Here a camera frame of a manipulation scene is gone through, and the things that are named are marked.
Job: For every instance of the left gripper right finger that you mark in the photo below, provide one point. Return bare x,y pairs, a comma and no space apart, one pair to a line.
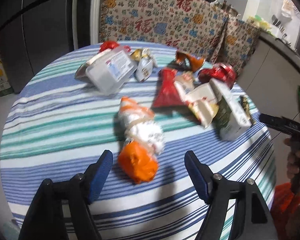
252,218

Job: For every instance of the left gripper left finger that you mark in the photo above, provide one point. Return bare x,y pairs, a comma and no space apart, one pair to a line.
44,218

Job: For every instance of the green white milk carton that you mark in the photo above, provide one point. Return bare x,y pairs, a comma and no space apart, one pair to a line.
231,120

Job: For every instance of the white red paper box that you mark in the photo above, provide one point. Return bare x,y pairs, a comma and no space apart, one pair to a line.
202,103

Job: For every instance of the orange white snack bag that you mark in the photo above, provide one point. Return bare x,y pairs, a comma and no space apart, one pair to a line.
144,141

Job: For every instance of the red plastic bag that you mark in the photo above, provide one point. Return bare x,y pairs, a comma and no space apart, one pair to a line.
108,45

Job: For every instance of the grey kitchen counter cabinet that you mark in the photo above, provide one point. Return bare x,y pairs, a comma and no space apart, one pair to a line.
271,78

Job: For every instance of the person's right hand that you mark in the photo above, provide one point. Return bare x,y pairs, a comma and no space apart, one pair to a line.
292,166

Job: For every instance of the red instant noodle lid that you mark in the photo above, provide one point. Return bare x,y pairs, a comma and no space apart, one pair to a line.
221,71

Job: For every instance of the crushed orange soda can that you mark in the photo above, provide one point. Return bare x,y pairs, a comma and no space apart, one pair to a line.
188,62

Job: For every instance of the red snack wrapper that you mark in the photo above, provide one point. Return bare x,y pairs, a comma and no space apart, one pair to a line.
173,88

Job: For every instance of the metal cooking pot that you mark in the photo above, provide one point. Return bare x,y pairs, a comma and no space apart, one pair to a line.
228,8

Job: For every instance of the clear plastic food container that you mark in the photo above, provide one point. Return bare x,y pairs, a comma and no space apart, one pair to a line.
107,70

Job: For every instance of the silver gold foil wrapper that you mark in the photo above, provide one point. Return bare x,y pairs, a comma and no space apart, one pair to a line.
146,63

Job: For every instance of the patterned Chinese character cloth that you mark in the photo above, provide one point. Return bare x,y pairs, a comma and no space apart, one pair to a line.
192,26

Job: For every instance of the dark grey refrigerator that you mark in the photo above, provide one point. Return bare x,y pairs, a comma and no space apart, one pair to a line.
33,33

